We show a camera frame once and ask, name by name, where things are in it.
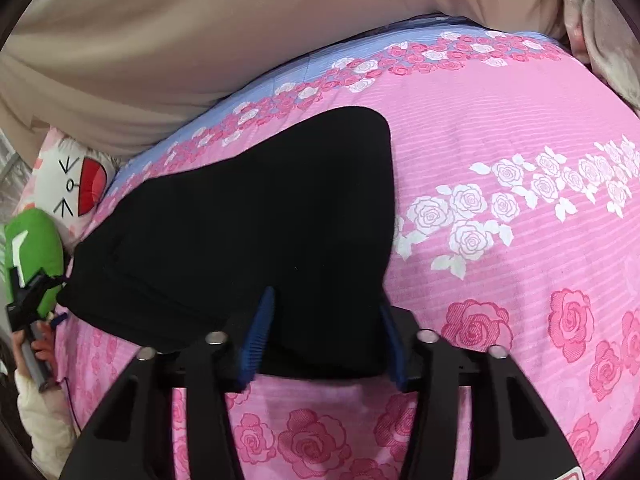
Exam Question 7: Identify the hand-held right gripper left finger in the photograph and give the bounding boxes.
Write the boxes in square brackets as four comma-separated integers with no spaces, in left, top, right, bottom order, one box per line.
[60,286,277,480]

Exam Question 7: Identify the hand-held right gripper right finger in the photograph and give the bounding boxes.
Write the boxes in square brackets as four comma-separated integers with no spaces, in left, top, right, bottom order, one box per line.
[379,301,587,480]

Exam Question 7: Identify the black pants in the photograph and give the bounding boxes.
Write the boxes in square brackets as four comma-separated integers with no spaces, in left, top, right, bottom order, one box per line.
[56,106,399,382]

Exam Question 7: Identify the person's left forearm white sleeve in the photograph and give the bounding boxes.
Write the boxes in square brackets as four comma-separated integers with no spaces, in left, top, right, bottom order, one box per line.
[14,366,77,467]

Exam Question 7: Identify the person's left hand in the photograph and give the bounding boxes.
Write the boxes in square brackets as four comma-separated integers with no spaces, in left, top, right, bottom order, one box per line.
[16,321,57,377]

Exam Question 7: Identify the white cartoon face pillow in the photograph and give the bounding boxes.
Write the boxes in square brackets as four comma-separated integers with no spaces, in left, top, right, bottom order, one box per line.
[14,127,126,252]

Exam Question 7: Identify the pink floral bed sheet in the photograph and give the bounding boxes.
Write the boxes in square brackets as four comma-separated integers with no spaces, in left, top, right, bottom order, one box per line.
[50,25,640,480]

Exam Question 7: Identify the beige curtain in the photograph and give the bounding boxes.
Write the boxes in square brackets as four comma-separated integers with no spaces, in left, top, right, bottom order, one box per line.
[0,0,568,163]

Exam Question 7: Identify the beige fleece blanket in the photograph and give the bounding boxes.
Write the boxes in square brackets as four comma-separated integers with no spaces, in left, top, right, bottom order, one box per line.
[552,0,640,113]

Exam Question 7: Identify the thin black cable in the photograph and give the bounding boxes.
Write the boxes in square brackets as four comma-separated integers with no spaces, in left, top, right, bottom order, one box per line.
[61,377,83,433]

